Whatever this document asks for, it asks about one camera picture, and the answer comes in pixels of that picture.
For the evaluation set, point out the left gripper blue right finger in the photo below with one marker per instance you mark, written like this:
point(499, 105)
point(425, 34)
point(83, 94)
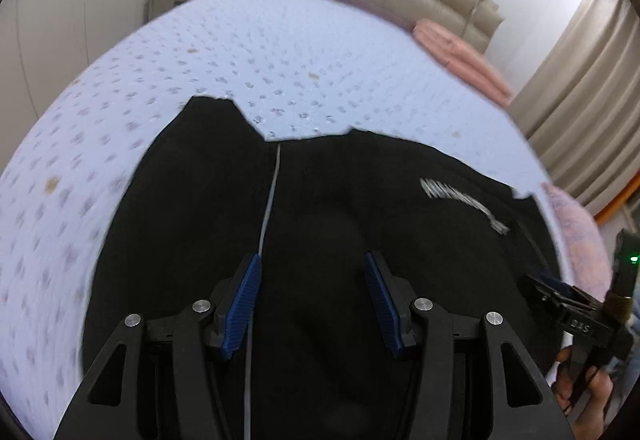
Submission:
point(392, 297)

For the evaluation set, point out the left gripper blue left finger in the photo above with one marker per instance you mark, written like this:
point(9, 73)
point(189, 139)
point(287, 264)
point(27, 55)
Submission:
point(237, 304)

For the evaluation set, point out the black jacket with reflective piping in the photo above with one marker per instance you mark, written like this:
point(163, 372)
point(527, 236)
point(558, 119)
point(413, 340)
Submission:
point(210, 190)

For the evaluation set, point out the person right hand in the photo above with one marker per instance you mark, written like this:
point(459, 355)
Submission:
point(600, 403)

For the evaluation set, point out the pink floral pillow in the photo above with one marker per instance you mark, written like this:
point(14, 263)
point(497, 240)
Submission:
point(583, 243)

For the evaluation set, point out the beige curtain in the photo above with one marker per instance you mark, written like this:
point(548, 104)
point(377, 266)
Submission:
point(580, 110)

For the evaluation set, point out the white floral quilted bedspread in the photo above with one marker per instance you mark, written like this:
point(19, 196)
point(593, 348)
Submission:
point(295, 68)

